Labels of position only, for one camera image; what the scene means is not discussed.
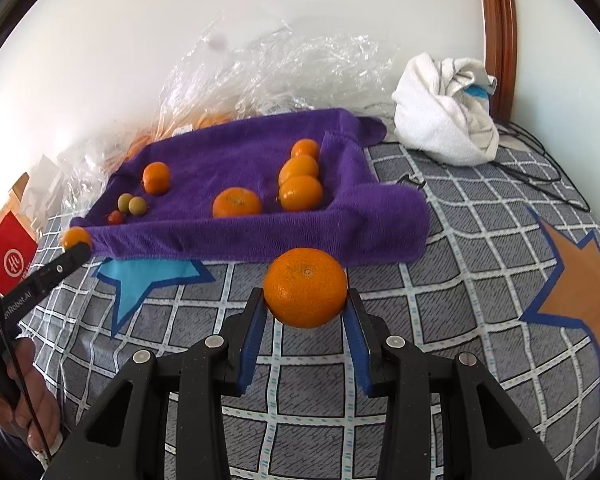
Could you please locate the red paper bag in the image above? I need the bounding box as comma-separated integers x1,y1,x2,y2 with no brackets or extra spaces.
0,210,40,296

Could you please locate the clear plastic bag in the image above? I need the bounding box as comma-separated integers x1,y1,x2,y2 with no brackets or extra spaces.
150,17,401,141
55,130,156,221

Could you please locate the person's left hand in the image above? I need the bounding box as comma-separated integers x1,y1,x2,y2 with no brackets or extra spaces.
0,337,64,456

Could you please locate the purple towel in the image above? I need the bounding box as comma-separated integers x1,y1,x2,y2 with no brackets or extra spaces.
69,107,430,266

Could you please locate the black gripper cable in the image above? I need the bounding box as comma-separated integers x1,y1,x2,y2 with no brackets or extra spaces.
0,244,54,462

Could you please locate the cardboard box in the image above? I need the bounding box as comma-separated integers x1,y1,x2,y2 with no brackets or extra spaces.
10,172,31,206

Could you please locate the white cloth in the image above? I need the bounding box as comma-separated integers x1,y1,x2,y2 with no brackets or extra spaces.
392,52,501,167

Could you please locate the grey checkered bed sheet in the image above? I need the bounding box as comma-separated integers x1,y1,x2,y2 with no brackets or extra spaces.
17,120,600,480

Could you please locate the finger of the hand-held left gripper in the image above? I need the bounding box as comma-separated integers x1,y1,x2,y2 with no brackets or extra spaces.
0,242,92,327

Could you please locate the small orange mandarin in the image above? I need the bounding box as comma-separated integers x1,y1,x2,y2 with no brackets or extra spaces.
290,138,321,161
62,227,93,251

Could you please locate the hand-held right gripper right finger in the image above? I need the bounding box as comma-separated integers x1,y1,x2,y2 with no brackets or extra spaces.
344,287,566,480

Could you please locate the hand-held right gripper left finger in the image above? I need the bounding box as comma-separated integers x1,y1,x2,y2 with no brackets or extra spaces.
42,287,269,480

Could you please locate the wooden door frame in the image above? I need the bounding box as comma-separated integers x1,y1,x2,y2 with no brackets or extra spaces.
475,0,519,123

